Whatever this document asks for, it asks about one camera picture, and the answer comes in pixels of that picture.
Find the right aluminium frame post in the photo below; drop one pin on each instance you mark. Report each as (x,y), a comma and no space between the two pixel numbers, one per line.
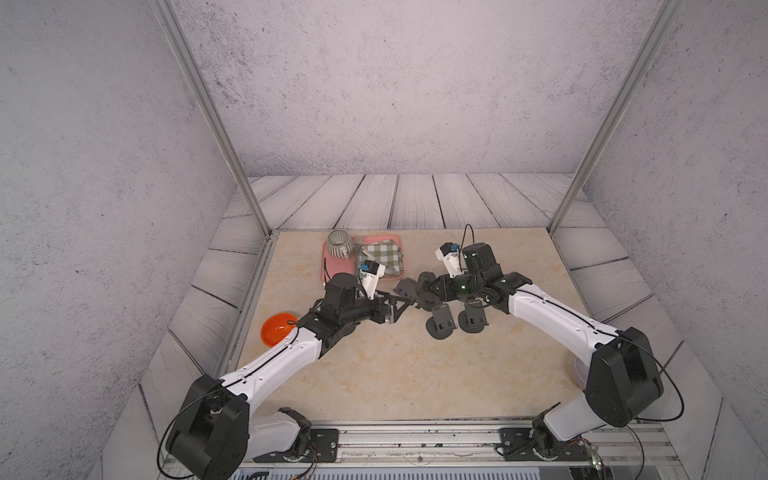
(639,66)

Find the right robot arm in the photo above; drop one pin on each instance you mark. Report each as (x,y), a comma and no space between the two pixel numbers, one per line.
(623,377)

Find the pink tray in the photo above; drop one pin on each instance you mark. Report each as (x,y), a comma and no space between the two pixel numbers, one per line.
(331,266)

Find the green checkered cloth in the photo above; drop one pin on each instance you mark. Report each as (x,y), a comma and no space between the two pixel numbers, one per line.
(389,254)

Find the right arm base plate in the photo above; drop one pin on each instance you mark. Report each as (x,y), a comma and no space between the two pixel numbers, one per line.
(517,444)

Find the left aluminium frame post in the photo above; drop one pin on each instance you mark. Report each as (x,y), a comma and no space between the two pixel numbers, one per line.
(192,74)

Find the lilac ceramic bowl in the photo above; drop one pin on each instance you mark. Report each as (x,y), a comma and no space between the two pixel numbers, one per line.
(581,372)

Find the white handled spoon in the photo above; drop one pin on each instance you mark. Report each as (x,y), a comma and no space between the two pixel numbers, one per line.
(368,254)

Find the orange plastic bowl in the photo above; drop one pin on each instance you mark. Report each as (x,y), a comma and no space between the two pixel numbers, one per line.
(276,328)

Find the dark green phone stand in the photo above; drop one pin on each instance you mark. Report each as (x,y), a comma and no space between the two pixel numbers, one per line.
(473,318)
(441,324)
(414,291)

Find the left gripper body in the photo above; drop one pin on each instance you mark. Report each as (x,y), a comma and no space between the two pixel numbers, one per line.
(375,314)

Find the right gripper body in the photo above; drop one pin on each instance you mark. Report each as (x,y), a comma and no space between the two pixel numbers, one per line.
(455,288)

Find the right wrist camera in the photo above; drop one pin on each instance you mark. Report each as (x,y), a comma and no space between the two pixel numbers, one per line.
(449,254)

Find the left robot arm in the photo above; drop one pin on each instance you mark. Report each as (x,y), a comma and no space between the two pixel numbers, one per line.
(216,429)

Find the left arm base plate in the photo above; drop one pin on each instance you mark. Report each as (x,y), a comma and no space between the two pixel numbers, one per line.
(321,446)

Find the aluminium front rail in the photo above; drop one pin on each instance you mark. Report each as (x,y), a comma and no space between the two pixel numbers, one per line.
(465,449)

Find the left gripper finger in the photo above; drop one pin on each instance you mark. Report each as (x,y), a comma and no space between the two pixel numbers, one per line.
(391,314)
(400,305)

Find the aluminium frame post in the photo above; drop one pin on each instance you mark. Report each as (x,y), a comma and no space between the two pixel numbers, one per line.
(639,66)
(192,74)

